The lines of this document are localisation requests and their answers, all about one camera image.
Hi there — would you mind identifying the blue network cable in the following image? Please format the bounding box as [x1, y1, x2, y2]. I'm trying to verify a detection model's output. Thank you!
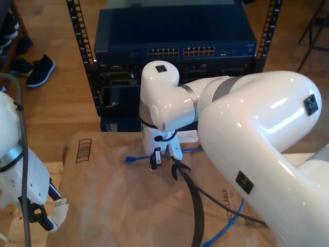
[124, 145, 246, 247]

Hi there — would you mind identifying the white shipping label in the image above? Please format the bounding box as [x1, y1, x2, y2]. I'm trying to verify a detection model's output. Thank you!
[52, 197, 69, 227]

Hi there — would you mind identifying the blue box under rack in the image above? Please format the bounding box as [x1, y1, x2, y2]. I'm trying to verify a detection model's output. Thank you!
[100, 115, 144, 133]

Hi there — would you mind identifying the brown paper mailer bag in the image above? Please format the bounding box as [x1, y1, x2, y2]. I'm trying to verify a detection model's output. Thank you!
[46, 130, 270, 247]

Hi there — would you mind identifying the black rack drawer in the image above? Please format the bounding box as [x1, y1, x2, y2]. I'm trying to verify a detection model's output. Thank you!
[99, 84, 144, 116]

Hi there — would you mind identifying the black rack server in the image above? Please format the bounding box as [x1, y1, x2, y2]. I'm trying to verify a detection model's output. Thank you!
[97, 61, 257, 87]

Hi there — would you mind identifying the black shoe white sole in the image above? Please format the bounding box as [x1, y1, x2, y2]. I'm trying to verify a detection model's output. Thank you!
[0, 37, 13, 50]
[9, 58, 33, 77]
[25, 54, 57, 89]
[0, 11, 20, 39]

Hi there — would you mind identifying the wooden shoe shelf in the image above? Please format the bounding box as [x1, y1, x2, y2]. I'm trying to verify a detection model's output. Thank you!
[0, 0, 29, 87]

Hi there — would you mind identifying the dark metal chair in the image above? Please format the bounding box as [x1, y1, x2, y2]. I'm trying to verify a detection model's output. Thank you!
[295, 0, 329, 75]

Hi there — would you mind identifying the grey camera cable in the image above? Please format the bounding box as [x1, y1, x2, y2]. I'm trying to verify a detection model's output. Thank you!
[0, 73, 33, 247]

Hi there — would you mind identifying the black camera cable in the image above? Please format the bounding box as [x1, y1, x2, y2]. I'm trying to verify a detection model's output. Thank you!
[171, 156, 268, 227]

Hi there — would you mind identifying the blue network switch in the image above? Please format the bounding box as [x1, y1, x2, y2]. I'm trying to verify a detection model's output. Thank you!
[94, 9, 258, 63]

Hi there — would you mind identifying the black server rack frame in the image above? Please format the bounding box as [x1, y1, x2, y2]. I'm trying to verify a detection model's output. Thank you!
[66, 0, 283, 117]

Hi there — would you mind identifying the grey device atop switch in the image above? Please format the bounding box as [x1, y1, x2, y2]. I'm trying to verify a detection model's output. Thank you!
[106, 0, 245, 11]

